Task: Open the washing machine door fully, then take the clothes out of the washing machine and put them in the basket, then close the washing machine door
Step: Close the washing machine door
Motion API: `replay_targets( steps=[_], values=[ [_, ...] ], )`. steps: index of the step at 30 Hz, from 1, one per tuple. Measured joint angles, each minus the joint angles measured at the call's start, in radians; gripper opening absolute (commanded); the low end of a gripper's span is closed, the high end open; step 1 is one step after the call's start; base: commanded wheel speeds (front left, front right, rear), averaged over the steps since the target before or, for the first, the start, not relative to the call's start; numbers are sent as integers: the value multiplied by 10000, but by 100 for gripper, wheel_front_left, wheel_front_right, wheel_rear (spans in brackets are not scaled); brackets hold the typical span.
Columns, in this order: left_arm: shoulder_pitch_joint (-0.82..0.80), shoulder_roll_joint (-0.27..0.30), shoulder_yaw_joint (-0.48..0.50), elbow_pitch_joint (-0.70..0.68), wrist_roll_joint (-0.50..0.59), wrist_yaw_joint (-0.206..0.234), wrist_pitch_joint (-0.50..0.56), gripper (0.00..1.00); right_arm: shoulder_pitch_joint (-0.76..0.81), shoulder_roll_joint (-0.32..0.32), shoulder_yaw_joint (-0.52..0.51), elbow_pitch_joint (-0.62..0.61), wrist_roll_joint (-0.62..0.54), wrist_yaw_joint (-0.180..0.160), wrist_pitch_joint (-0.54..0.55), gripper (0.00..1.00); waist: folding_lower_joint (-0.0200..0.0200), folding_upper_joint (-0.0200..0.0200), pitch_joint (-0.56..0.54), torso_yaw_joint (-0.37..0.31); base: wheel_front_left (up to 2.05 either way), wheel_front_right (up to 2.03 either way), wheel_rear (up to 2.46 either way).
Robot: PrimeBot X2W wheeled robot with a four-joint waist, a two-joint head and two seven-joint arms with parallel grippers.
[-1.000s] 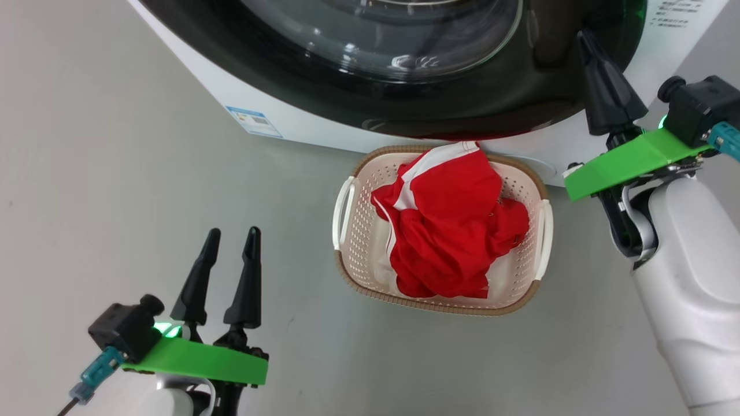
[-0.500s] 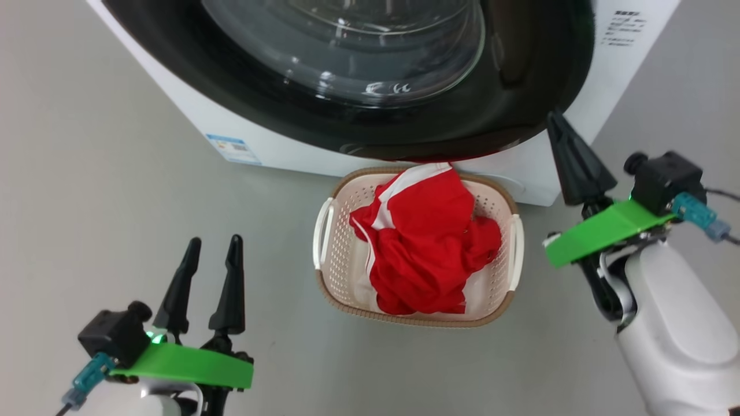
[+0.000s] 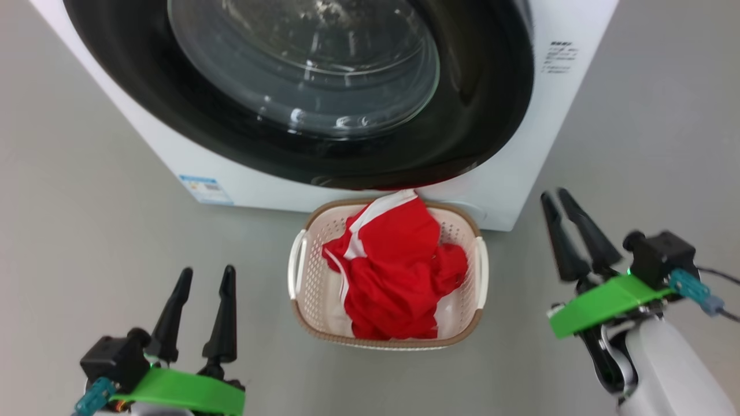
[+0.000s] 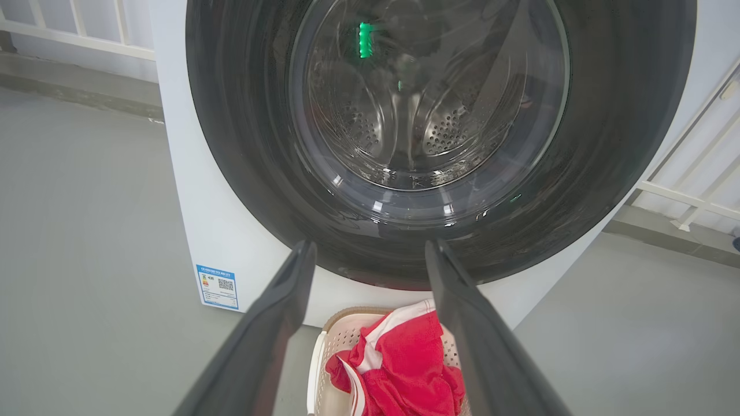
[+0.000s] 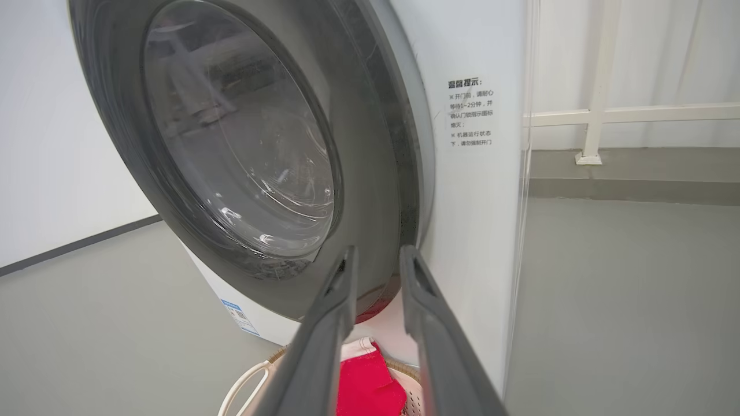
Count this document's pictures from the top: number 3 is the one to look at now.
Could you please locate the red and white garment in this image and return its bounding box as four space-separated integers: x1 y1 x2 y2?
321 189 469 340

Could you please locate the cream perforated basket brown rim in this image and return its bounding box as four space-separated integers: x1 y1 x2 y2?
287 198 490 351

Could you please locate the white front-load washing machine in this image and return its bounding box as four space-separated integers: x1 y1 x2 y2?
29 0 619 232

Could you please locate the teal cable connector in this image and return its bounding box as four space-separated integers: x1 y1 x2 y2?
669 269 724 315
74 377 116 416

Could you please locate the blue energy label sticker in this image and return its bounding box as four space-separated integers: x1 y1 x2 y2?
178 174 235 206

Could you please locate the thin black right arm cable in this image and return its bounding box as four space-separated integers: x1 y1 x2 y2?
697 266 740 322

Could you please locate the teal left cable connector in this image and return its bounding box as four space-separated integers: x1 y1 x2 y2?
74 377 116 416

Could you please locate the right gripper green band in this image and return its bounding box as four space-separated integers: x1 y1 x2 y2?
541 188 674 340

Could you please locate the teal right cable connector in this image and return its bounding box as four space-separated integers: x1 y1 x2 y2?
669 269 724 315

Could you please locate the black round glass washer door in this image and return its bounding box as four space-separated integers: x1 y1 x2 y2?
62 0 535 190

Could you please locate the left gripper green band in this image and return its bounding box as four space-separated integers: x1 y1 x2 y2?
110 265 246 416

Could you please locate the round white drain cover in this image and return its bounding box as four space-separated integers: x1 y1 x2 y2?
454 200 489 223

